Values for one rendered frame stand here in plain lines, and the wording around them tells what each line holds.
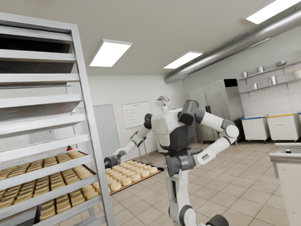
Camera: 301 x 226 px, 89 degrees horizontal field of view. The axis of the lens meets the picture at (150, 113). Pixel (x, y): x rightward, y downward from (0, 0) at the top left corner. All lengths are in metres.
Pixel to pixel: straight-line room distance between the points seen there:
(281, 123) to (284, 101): 0.84
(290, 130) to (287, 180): 3.57
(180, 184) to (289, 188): 0.78
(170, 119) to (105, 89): 4.34
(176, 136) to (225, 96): 4.17
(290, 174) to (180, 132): 0.83
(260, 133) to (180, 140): 4.26
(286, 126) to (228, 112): 1.35
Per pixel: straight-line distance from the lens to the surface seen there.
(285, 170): 1.52
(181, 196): 1.29
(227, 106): 5.18
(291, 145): 1.77
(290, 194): 1.60
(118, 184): 0.84
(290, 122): 5.02
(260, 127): 5.24
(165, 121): 1.09
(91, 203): 0.78
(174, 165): 0.96
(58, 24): 0.83
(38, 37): 0.82
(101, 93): 5.22
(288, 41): 5.70
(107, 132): 5.13
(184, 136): 1.18
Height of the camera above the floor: 1.35
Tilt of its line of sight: 2 degrees up
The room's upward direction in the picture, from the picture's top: 11 degrees counter-clockwise
